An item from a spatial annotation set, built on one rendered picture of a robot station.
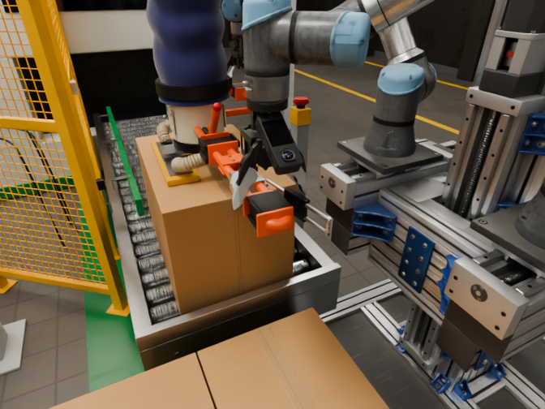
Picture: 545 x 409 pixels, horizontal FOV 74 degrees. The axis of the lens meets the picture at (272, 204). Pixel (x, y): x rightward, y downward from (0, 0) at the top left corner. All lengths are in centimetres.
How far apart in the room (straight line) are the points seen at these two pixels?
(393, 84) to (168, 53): 62
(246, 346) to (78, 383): 96
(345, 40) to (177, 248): 73
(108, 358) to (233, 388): 97
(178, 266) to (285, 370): 42
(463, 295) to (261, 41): 61
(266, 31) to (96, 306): 185
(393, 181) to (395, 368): 77
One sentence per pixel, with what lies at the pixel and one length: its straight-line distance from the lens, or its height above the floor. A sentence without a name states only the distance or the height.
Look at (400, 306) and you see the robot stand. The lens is 181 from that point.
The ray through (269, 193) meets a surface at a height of 110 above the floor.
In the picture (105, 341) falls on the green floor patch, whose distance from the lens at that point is 202.
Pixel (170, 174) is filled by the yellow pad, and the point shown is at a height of 97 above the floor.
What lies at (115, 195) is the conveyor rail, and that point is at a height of 59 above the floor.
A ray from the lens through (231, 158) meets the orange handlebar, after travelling 91.
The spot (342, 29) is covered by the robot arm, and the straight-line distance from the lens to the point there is 57.
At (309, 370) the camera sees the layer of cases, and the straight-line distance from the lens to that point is 112.
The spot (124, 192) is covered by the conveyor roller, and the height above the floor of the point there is 54.
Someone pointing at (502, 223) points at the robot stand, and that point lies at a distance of 89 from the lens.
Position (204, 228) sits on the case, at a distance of 105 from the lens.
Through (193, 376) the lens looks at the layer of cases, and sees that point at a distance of 112.
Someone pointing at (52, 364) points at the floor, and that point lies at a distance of 204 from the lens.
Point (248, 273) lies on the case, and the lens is 121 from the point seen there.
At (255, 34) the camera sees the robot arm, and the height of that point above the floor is 140.
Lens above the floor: 146
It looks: 31 degrees down
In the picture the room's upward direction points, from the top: straight up
